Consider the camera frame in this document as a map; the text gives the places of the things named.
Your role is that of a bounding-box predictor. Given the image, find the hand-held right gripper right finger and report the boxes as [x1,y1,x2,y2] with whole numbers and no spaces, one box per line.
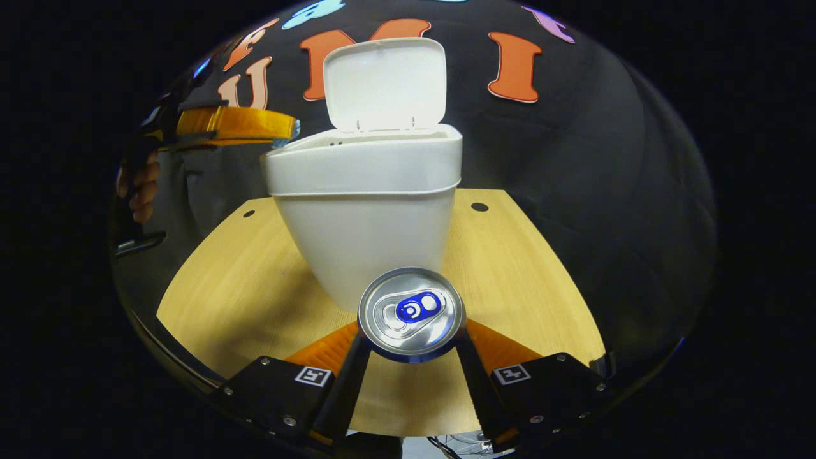
[454,319,609,452]

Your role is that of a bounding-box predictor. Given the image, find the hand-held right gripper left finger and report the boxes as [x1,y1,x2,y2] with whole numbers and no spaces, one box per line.
[214,321,372,447]

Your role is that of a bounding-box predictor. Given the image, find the silver blue pop can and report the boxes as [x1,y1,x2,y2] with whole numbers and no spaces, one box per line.
[357,266,467,364]

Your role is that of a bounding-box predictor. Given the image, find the white desktop garbage bin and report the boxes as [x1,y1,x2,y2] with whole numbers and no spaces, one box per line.
[265,37,464,314]

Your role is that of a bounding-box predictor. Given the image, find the wooden desktop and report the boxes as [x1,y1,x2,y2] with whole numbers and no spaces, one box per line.
[156,189,606,438]

